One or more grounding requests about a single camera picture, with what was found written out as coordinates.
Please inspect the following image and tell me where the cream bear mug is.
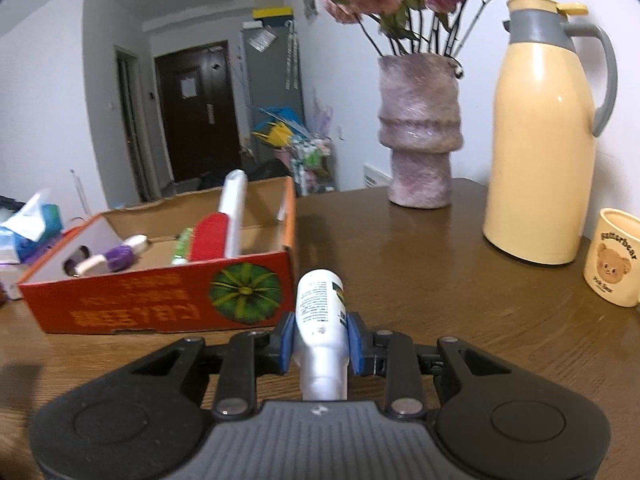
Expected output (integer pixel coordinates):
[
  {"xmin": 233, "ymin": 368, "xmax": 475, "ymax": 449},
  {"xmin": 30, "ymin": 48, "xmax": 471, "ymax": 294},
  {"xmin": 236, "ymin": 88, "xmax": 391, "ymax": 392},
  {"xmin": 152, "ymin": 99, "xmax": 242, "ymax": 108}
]
[{"xmin": 582, "ymin": 208, "xmax": 640, "ymax": 308}]

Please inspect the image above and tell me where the wire trolley with bottles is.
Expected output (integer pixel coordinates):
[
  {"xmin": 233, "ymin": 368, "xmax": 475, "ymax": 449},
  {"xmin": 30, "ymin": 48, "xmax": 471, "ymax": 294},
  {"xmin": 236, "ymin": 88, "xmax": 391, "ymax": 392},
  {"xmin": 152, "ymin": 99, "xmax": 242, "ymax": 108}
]
[{"xmin": 288, "ymin": 138, "xmax": 336, "ymax": 197}]

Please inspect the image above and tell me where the dark entrance door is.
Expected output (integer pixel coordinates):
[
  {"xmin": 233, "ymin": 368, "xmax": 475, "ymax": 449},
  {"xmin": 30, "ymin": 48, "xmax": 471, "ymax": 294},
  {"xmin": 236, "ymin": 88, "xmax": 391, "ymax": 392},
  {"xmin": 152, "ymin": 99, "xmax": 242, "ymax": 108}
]
[{"xmin": 155, "ymin": 41, "xmax": 241, "ymax": 182}]

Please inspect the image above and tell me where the green spray bottle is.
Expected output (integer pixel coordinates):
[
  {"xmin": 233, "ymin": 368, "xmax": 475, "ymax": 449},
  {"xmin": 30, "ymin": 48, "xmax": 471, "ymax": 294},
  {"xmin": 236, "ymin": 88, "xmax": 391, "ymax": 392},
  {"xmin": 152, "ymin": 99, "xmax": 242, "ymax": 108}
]
[{"xmin": 171, "ymin": 228, "xmax": 193, "ymax": 266}]

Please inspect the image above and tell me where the orange cardboard box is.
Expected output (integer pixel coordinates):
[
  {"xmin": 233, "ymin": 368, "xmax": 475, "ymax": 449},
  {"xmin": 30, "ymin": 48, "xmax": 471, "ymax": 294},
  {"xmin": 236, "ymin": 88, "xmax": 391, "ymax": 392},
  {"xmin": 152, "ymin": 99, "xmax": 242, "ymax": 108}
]
[{"xmin": 18, "ymin": 177, "xmax": 297, "ymax": 334}]

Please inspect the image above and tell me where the pink textured vase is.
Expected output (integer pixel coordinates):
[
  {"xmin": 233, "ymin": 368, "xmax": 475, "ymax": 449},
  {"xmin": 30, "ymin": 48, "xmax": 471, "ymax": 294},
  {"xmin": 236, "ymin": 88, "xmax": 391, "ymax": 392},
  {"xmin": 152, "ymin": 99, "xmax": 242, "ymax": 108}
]
[{"xmin": 378, "ymin": 53, "xmax": 463, "ymax": 209}]

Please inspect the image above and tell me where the cream thermos jug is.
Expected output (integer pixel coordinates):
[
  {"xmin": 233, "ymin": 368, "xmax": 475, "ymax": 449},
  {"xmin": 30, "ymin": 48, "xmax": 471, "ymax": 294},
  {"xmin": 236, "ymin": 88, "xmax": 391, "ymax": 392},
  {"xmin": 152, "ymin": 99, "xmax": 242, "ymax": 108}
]
[{"xmin": 483, "ymin": 0, "xmax": 618, "ymax": 266}]

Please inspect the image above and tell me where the red white lint brush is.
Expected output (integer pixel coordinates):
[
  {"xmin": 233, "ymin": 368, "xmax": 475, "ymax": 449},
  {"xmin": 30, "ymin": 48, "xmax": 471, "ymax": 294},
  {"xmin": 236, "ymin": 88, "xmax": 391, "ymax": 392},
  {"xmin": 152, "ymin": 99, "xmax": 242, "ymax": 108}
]
[{"xmin": 189, "ymin": 169, "xmax": 248, "ymax": 261}]

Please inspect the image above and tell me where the yellow bag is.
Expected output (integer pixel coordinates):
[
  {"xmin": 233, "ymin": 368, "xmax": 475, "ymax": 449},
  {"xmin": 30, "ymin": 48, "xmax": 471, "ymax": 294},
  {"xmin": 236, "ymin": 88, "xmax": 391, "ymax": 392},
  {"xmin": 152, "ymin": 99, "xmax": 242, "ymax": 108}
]
[{"xmin": 252, "ymin": 122, "xmax": 294, "ymax": 148}]

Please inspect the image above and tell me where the white round cap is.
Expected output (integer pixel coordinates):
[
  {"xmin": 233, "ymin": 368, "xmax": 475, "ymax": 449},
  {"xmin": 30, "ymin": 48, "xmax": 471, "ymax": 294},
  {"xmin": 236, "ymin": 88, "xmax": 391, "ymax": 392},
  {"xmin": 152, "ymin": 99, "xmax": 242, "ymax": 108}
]
[
  {"xmin": 74, "ymin": 254, "xmax": 110, "ymax": 278},
  {"xmin": 122, "ymin": 234, "xmax": 150, "ymax": 256}
]

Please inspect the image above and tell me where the blue tissue pack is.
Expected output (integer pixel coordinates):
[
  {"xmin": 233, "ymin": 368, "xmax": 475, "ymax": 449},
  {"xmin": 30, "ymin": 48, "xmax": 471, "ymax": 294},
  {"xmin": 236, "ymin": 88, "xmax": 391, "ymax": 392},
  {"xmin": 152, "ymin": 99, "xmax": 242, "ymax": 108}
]
[{"xmin": 1, "ymin": 188, "xmax": 63, "ymax": 264}]

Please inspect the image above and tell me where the small white bottle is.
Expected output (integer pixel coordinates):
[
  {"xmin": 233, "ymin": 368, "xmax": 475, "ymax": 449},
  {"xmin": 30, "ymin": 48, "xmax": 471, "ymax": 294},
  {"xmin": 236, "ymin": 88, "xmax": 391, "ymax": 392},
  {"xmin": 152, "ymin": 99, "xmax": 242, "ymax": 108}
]
[{"xmin": 293, "ymin": 269, "xmax": 349, "ymax": 401}]

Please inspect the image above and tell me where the grey refrigerator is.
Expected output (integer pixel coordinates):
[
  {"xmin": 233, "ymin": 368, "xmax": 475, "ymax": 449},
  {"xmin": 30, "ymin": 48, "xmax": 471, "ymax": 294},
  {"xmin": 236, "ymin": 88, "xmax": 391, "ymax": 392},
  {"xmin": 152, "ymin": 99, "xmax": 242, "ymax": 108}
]
[{"xmin": 241, "ymin": 18, "xmax": 305, "ymax": 162}]

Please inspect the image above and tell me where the purple bottle cap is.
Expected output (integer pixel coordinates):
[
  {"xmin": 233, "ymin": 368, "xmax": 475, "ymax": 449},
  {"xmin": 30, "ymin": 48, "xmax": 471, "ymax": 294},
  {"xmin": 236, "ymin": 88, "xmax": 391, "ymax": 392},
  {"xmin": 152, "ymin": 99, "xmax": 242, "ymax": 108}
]
[{"xmin": 103, "ymin": 244, "xmax": 136, "ymax": 273}]

